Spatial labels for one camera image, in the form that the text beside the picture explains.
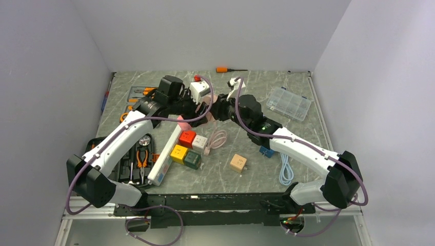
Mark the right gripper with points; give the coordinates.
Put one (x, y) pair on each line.
(219, 107)

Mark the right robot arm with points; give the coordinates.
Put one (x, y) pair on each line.
(340, 183)

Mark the orange pliers in case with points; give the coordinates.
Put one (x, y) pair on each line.
(142, 163)

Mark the orange handled screwdriver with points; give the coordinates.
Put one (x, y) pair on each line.
(226, 70)

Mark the black tool case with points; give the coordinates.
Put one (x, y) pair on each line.
(126, 170)

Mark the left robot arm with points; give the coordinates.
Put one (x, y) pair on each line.
(87, 174)

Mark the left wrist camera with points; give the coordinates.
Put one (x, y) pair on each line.
(198, 89)

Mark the pink round socket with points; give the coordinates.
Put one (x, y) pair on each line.
(209, 117)

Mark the white cube adapter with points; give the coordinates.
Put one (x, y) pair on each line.
(199, 143)

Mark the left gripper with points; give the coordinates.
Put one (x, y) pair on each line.
(195, 110)

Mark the green cube adapter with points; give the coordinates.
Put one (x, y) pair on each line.
(192, 160)

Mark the blue red pen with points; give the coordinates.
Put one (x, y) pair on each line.
(105, 97)

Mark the yellow cube adapter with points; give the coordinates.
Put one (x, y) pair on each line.
(178, 154)

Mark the grey tool tray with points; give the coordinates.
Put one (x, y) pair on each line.
(135, 93)

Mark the pink cube adapter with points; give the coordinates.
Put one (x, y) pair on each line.
(185, 126)

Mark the clear plastic screw box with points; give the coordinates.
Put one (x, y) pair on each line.
(288, 104)

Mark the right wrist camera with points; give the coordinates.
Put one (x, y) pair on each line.
(234, 85)

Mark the dark blue cube adapter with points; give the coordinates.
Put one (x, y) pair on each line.
(266, 152)

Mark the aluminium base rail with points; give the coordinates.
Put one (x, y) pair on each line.
(268, 209)

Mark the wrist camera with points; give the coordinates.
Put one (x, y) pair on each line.
(234, 85)
(198, 89)

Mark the tan cube adapter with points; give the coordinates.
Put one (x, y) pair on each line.
(238, 163)

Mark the red cube adapter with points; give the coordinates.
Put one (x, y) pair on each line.
(186, 138)

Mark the white power strip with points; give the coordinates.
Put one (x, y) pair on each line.
(163, 163)

